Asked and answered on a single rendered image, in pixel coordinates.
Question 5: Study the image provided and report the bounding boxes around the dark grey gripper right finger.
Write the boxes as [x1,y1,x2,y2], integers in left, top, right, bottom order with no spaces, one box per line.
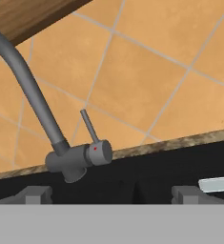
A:
[171,185,224,205]

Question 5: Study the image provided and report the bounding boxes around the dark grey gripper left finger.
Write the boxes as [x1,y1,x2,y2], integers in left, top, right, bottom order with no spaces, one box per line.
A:
[0,185,53,205]

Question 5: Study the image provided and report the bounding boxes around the pale grey metal sink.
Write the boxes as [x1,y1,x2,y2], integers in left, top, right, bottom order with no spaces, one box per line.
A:
[197,175,224,194]

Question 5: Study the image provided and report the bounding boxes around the grey sink faucet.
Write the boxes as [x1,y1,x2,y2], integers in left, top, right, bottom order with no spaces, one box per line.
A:
[0,24,92,184]

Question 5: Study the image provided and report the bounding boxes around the grey faucet lever handle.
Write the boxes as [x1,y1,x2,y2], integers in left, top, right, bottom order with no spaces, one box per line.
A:
[79,108,113,167]

